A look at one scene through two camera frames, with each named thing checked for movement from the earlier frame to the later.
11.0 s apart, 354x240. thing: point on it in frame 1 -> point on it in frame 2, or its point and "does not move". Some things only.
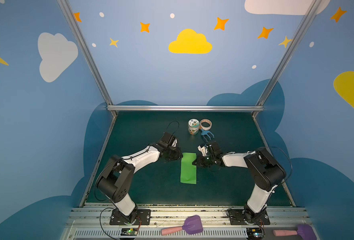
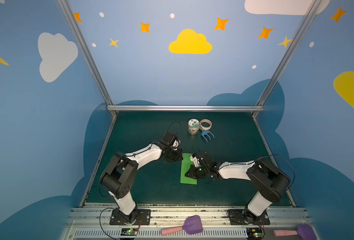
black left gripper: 173,153 does not move
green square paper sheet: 188,173 does not move
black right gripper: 206,159 -> 197,169
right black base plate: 237,216 does not move
